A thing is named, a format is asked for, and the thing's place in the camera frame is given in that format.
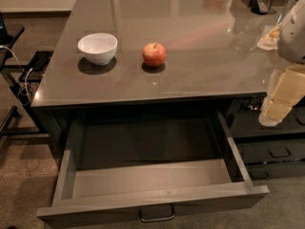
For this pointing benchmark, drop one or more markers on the white ceramic bowl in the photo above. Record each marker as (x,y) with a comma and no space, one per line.
(98,48)

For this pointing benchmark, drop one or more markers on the red apple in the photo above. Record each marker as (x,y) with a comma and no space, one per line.
(154,55)

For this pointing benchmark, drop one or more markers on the right middle drawer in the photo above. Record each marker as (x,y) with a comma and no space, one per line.
(272,151)

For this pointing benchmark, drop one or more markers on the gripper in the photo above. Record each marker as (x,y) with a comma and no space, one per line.
(294,37)

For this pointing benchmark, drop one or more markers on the glass jar with snacks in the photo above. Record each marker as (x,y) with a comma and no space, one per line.
(269,41)

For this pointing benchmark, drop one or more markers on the black side stand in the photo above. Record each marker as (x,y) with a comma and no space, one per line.
(19,77)

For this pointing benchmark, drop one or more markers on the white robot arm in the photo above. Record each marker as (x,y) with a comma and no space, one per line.
(291,40)

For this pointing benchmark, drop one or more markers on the metal drawer handle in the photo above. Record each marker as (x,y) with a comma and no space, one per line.
(156,213)

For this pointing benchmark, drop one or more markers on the right lower drawer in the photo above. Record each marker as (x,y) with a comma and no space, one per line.
(277,170)

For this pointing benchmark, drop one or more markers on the right upper closed drawer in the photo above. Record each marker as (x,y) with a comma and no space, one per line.
(245,124)

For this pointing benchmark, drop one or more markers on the grey cabinet frame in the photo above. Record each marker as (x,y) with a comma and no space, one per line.
(56,115)

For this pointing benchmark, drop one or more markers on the grey top drawer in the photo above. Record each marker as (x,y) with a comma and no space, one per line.
(112,168)

